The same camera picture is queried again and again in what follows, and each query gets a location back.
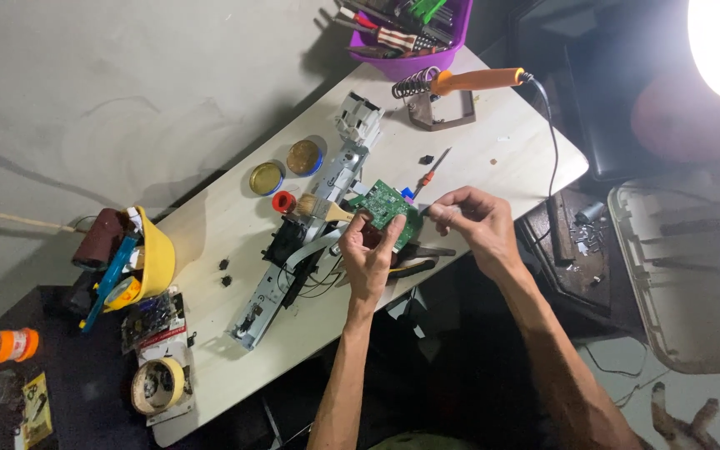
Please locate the person's right hand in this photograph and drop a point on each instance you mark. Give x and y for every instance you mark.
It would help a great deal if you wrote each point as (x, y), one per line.
(482, 234)

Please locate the person's left hand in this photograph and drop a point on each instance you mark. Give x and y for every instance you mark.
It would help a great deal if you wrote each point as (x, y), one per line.
(366, 262)

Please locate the green circuit board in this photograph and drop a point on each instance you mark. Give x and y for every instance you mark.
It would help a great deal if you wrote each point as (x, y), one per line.
(390, 212)

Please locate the blue plastic part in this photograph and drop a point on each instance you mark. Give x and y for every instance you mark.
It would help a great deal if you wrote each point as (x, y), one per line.
(407, 194)

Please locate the red solder spool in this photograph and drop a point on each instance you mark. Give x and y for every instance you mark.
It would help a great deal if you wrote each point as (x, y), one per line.
(284, 202)

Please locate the pile of small metal parts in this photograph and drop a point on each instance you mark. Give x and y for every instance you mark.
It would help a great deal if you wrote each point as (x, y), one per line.
(587, 234)

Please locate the gold flux tin lid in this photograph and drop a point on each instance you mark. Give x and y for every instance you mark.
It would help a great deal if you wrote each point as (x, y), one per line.
(304, 157)

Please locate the open blue flux tin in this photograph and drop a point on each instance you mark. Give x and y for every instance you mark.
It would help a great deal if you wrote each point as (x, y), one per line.
(266, 179)

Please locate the metal soldering iron stand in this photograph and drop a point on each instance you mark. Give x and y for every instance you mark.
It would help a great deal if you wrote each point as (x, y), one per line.
(432, 103)

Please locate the orange soldering iron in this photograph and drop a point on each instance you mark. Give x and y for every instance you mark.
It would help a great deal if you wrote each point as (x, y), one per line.
(479, 79)

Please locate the white printer housing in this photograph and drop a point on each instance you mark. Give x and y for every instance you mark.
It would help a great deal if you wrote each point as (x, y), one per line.
(685, 275)

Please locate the purple basket of tools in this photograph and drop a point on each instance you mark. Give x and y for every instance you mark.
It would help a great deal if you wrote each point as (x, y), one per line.
(410, 34)

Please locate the yellow bowl of tools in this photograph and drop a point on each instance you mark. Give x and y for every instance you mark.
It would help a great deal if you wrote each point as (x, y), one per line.
(147, 259)

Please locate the blister pack of components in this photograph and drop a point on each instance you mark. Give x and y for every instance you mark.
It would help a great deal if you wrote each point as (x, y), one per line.
(157, 328)

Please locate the roll of masking tape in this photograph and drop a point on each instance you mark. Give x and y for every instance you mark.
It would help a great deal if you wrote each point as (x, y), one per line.
(157, 385)

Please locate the dark red sandpaper roll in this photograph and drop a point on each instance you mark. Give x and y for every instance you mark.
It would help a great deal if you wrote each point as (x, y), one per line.
(99, 239)

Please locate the cat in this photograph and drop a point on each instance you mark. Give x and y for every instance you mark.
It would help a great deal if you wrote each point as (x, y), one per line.
(685, 425)

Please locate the yellow packaged card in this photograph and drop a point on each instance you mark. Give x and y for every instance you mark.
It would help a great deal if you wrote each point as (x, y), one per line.
(37, 409)

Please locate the orange screwdriver bit case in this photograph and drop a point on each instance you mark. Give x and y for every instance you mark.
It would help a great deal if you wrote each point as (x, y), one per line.
(7, 345)

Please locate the printer carriage rail assembly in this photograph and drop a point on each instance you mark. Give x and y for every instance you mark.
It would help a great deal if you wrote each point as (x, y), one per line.
(310, 225)

